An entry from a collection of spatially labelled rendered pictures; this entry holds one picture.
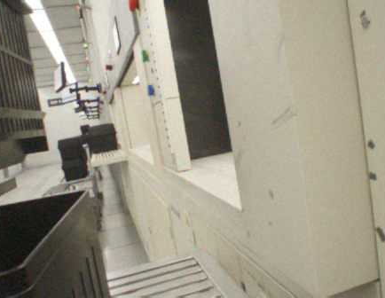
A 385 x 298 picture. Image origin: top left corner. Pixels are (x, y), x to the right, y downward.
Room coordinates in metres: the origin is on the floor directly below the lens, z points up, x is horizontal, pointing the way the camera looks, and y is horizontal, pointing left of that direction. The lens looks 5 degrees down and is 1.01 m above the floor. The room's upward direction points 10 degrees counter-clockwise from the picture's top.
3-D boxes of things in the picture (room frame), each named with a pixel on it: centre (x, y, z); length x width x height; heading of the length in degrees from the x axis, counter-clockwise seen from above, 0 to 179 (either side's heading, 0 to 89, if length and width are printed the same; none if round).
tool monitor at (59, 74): (3.84, 1.14, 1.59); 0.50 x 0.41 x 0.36; 105
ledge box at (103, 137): (3.39, 0.86, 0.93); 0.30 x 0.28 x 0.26; 12
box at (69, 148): (4.34, 1.52, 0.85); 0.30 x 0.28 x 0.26; 14
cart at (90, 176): (4.64, 1.60, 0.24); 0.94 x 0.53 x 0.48; 14
